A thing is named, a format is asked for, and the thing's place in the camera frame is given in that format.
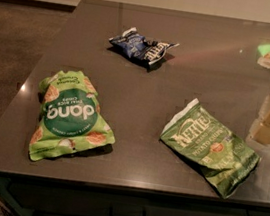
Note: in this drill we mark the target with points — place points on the blue chip bag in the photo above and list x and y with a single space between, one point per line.
138 49

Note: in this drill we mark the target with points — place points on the green Kettle potato chip bag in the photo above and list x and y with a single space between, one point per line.
224 159

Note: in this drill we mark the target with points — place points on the green rice chip bag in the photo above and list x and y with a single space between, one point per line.
70 119

